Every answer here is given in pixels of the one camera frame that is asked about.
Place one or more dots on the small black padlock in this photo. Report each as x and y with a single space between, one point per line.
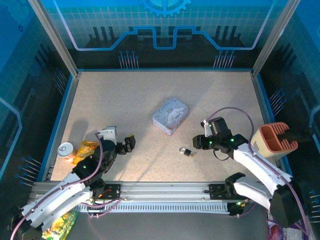
186 151

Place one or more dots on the blue cartoon tin box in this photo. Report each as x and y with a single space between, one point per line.
170 115

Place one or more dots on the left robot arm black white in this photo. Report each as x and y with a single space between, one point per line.
55 200

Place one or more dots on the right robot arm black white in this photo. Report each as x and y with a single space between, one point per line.
260 165

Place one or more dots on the small drink can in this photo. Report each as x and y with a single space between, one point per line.
65 149

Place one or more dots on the orange beige utensil holder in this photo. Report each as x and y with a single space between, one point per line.
265 137

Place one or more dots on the grey metal shelf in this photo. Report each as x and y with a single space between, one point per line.
175 227

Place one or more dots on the green yellow snack bag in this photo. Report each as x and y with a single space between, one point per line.
62 225

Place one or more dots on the purple snack bag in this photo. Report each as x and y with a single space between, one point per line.
273 230

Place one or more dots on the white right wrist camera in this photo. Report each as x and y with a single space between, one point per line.
206 128

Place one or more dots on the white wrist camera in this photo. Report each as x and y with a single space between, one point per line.
108 132
206 128

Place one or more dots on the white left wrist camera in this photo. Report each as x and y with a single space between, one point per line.
108 132

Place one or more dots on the aluminium side rail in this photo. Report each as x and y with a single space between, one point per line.
260 100
65 112

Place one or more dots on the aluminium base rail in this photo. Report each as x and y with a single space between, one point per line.
162 187

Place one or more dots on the aluminium frame post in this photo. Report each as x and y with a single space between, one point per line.
275 37
53 37

